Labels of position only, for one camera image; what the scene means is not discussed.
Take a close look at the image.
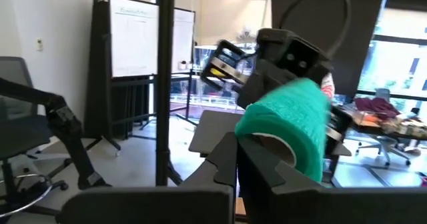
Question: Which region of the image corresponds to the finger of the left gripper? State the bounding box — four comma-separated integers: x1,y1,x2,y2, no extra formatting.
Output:
236,61,292,111

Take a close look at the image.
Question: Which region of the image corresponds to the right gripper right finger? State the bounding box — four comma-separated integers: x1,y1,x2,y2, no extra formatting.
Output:
237,136,427,224

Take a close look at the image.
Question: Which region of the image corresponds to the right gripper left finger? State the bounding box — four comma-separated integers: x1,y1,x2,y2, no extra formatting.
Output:
56,132,239,224

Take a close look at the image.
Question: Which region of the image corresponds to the green elastic bandage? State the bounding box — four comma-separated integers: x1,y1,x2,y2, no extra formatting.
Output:
234,78,332,184

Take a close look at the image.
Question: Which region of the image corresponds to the yellow tag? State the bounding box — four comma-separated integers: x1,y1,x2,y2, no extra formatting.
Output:
209,67,227,79

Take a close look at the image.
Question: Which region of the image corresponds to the dark grey desk panel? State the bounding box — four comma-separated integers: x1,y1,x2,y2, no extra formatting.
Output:
188,109,354,158

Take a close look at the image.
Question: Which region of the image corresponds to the white red patterned object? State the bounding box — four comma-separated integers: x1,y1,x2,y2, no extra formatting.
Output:
320,72,336,100

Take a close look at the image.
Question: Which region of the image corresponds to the grey office chair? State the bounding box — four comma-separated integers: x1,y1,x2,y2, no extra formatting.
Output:
354,88,413,167

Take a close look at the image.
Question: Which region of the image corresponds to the white whiteboard on stand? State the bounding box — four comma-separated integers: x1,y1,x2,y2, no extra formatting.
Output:
108,0,196,80

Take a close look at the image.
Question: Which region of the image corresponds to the cluttered wooden table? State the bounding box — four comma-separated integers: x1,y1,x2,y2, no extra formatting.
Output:
343,99,427,141

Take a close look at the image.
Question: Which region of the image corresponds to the maroon cloth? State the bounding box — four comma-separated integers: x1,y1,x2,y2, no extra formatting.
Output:
354,97,400,120

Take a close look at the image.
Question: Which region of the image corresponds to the large window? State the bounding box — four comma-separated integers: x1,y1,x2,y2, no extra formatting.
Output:
356,0,427,101

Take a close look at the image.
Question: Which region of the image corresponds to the black mesh office chair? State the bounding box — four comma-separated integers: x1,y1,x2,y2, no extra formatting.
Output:
0,56,70,218

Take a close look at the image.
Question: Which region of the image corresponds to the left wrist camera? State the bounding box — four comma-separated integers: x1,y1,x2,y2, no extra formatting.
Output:
256,28,334,85

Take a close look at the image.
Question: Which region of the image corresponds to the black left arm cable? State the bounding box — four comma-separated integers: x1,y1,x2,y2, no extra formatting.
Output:
278,0,352,60

